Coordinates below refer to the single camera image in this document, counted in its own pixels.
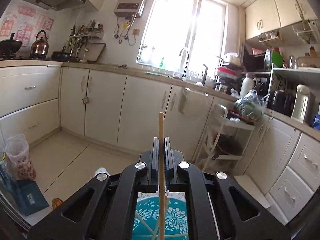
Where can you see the white base cabinet with drawers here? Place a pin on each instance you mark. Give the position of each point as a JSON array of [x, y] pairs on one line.
[[295, 165]]

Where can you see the green glass bottle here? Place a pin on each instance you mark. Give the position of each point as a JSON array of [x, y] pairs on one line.
[[162, 62]]

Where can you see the white rolling cart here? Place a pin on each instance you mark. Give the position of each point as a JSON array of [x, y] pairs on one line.
[[246, 127]]

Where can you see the red paper wall stickers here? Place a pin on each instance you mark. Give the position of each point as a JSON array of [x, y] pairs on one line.
[[25, 22]]

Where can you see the cream wall cabinets above rack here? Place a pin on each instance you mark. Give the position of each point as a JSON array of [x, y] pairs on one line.
[[275, 15]]

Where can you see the white two-drawer base cabinet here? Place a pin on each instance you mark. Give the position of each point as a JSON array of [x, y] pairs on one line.
[[27, 100]]

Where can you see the green cutting board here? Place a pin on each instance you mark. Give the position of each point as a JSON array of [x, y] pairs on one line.
[[277, 58]]

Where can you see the dark lidded pot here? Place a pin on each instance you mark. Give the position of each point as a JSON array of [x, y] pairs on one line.
[[230, 147]]

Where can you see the pale wooden chopstick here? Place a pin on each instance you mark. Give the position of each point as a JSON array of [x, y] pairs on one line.
[[161, 130]]

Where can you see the bundle of wooden chopsticks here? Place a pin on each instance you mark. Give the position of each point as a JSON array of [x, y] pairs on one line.
[[143, 221]]

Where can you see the stack of red bowls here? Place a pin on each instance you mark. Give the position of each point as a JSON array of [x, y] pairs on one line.
[[228, 71]]

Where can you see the black small pot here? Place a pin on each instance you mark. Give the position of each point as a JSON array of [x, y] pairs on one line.
[[60, 55]]

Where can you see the white hanging door bin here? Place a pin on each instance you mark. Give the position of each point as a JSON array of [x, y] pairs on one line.
[[188, 100]]

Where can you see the wall utensil rack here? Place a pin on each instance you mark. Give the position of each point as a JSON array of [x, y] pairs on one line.
[[82, 36]]

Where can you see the trash bin with plastic bag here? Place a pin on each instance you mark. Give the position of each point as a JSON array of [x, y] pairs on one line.
[[21, 160]]

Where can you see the kitchen window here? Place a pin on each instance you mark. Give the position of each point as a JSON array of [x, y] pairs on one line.
[[175, 30]]

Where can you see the black tap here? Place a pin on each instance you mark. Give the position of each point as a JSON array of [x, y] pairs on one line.
[[205, 75]]

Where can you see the black wok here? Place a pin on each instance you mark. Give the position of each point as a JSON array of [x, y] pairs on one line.
[[10, 45]]

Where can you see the white base cabinets under window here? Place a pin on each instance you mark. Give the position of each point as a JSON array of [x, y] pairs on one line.
[[140, 110]]

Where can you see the white countertop shelf rack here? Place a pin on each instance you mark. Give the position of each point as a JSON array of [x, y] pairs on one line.
[[297, 71]]

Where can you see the teal cardboard box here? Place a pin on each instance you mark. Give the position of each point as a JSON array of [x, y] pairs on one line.
[[32, 197]]

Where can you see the grey gas water heater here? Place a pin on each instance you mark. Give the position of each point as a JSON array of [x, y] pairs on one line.
[[130, 0]]

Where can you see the chrome gooseneck faucet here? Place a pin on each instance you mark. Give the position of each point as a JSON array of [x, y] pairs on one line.
[[187, 55]]

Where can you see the wall socket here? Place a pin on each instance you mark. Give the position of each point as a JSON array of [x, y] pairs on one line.
[[136, 32]]

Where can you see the white electric thermo pot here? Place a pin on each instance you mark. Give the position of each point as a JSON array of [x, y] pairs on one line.
[[302, 105]]

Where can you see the steel whistling kettle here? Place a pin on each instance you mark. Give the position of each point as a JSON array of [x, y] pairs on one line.
[[38, 46]]

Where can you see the blue carton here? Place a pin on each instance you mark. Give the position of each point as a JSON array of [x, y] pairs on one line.
[[317, 122]]

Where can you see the black microwave oven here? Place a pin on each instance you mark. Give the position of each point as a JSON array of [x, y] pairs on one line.
[[255, 60]]

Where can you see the white thermos jug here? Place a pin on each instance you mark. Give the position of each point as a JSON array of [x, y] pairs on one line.
[[246, 87]]

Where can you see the plastic bag of vegetables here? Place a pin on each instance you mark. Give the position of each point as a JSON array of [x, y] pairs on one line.
[[250, 107]]

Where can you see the teal plastic lattice basket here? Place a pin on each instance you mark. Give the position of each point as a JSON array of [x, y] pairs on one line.
[[175, 217]]

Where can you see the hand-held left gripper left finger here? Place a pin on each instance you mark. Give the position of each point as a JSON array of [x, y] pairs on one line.
[[155, 160]]

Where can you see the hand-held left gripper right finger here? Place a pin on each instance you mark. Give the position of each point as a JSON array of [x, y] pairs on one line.
[[170, 160]]

